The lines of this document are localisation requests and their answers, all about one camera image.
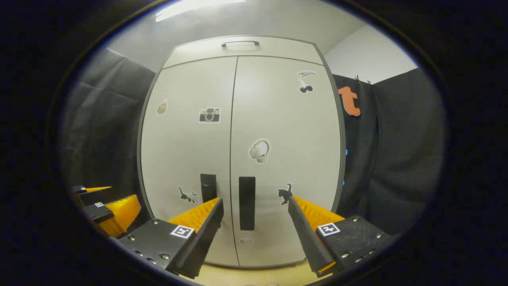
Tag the ceiling light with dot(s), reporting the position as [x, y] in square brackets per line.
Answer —
[190, 8]

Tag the grey cabinet door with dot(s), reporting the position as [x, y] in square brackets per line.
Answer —
[293, 131]
[186, 151]

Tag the black backdrop cloth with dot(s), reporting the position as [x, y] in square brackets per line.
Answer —
[103, 131]
[401, 159]

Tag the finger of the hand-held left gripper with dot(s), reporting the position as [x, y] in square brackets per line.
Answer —
[97, 194]
[119, 210]

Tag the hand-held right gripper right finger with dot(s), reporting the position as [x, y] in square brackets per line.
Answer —
[309, 242]

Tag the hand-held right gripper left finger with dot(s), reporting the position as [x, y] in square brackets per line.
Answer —
[202, 242]

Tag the grey double-door shoe cabinet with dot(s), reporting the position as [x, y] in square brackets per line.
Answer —
[342, 159]

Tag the grey cabinet drawer front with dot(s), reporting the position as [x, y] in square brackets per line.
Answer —
[198, 51]

